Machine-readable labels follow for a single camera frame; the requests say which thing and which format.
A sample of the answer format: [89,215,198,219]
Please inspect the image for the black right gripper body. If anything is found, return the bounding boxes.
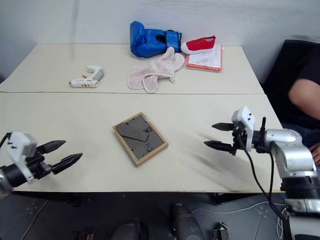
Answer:
[230,124,249,157]

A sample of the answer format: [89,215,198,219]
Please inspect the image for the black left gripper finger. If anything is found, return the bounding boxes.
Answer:
[37,140,67,155]
[52,152,84,175]

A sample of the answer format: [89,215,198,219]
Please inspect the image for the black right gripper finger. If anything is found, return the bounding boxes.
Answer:
[211,121,236,132]
[203,140,236,154]

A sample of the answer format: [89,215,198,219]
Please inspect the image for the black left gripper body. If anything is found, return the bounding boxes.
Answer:
[25,149,55,180]

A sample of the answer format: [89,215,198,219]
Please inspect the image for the person's hand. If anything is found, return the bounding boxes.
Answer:
[309,143,320,165]

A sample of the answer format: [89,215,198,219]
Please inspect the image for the person's blue jeans leg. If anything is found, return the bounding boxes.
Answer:
[282,122,320,149]

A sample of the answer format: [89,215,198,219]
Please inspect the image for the orange folder with paper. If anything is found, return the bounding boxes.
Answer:
[185,44,224,74]

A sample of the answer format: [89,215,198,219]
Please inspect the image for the seated person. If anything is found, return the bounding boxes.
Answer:
[261,39,320,126]

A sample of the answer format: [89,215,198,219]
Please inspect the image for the white glue gun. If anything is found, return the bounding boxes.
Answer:
[68,65,105,89]

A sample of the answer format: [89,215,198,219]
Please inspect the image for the red canvas shoe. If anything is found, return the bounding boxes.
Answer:
[180,35,217,55]

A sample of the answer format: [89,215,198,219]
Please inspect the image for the dark rounded tall shape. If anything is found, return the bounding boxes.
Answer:
[169,203,202,240]

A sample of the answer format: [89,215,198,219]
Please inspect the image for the black metal clamp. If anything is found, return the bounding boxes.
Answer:
[213,222,230,240]

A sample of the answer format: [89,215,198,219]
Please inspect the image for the pink terry cloth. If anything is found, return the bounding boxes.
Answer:
[126,46,185,94]

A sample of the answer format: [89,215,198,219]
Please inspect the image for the dark rounded low shape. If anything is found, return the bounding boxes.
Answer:
[111,218,150,240]

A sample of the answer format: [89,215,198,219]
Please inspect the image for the person's black shirt torso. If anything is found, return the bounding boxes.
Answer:
[296,47,320,85]

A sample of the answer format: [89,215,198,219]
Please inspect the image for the blue boxing glove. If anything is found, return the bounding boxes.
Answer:
[129,20,183,59]

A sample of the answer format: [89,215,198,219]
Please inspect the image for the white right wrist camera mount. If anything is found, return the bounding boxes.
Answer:
[231,105,256,152]

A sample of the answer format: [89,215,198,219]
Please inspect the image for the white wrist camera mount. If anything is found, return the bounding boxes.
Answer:
[1,131,38,185]
[231,105,256,152]

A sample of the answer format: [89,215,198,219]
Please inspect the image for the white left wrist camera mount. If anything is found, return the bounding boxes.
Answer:
[1,131,38,185]

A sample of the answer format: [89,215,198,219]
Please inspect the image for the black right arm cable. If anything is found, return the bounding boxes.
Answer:
[235,131,288,222]

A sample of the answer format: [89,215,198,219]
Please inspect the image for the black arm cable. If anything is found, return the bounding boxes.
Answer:
[235,131,288,222]
[0,131,13,150]

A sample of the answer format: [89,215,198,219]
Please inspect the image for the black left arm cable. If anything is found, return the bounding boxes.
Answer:
[0,131,13,150]

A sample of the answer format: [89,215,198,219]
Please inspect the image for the white floor cable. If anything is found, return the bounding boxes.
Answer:
[193,199,288,240]

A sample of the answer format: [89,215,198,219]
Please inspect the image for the wooden picture frame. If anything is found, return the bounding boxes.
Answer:
[112,112,169,168]

